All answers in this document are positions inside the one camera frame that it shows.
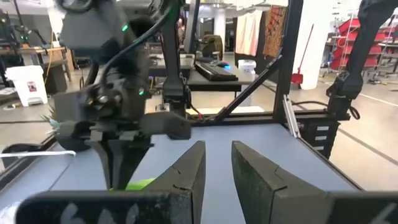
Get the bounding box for grey office desk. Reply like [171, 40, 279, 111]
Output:
[148, 53, 266, 93]

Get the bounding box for olive green backpack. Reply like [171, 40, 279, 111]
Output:
[200, 34, 224, 60]

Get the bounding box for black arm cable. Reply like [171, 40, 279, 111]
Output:
[99, 2, 175, 82]

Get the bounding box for black diagonal frame strut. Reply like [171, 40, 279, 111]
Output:
[213, 55, 284, 123]

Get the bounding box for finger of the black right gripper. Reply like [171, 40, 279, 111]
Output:
[108, 141, 153, 190]
[85, 139, 114, 190]

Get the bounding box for red storage bin rack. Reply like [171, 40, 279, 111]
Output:
[329, 17, 398, 71]

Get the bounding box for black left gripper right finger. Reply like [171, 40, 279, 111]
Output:
[231, 140, 398, 224]

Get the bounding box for lime green measuring cup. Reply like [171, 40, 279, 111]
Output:
[108, 177, 156, 192]

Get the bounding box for white plastic bin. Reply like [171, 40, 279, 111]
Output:
[4, 65, 49, 108]

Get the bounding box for pale pink hanging cloth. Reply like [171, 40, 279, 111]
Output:
[234, 9, 264, 57]

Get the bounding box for orange plaid hanging cloth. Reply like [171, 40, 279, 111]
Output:
[262, 5, 287, 58]

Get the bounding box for red dustpan with handle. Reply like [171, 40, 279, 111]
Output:
[290, 24, 315, 85]

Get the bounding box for black keyboard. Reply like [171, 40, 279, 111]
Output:
[193, 62, 239, 82]

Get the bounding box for white lidded container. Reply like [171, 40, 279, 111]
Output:
[237, 58, 257, 75]

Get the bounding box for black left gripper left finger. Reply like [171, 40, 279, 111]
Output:
[15, 140, 206, 224]

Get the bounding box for wooden workbench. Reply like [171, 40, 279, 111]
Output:
[0, 46, 76, 82]

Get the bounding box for black vertical frame post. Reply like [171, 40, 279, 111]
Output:
[272, 0, 304, 124]

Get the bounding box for black control box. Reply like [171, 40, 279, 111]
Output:
[302, 120, 341, 159]

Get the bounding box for black slim frame post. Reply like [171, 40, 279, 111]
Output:
[159, 0, 191, 116]

